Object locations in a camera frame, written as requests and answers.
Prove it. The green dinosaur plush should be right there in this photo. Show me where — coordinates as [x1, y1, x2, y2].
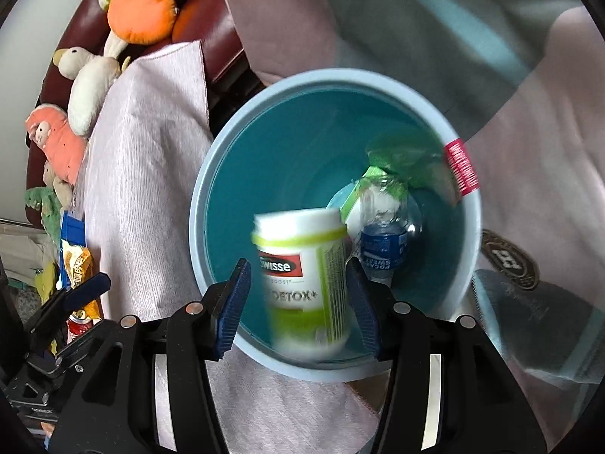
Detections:
[25, 187, 64, 232]

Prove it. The beige cloth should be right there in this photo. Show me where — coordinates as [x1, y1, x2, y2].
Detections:
[0, 232, 57, 285]

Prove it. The green plastic bag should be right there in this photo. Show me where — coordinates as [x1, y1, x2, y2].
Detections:
[366, 135, 447, 199]

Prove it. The beige small plush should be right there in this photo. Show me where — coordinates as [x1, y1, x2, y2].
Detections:
[42, 161, 74, 209]

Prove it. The white green supplement bottle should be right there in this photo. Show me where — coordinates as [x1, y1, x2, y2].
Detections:
[250, 208, 353, 355]

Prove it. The maroon leather sofa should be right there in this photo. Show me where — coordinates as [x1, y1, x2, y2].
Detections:
[28, 0, 265, 228]

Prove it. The blue snack packet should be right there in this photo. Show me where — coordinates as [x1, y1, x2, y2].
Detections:
[59, 210, 86, 289]

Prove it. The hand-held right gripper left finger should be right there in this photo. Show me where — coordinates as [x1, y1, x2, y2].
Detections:
[47, 259, 252, 454]

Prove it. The light blue plastic bin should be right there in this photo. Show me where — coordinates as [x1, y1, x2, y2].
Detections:
[189, 68, 483, 383]

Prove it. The white duck plush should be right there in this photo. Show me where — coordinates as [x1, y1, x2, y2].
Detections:
[52, 46, 123, 137]

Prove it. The yellow snack packet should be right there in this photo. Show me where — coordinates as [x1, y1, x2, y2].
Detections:
[60, 239, 102, 322]

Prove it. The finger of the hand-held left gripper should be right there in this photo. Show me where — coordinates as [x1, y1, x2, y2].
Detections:
[31, 320, 104, 374]
[21, 272, 112, 341]

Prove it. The clear plastic water bottle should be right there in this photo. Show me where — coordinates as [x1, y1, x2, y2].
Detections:
[357, 175, 424, 289]

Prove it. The orange carrot plush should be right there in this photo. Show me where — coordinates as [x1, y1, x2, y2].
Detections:
[101, 0, 180, 73]

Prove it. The yellow green toy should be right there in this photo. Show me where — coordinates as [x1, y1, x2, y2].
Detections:
[35, 262, 60, 303]

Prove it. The red can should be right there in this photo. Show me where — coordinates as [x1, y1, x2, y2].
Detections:
[66, 309, 102, 341]

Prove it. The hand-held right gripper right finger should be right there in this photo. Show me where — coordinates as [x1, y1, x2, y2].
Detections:
[346, 258, 563, 454]

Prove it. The pink plush toy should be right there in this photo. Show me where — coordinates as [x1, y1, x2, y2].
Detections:
[25, 103, 88, 185]

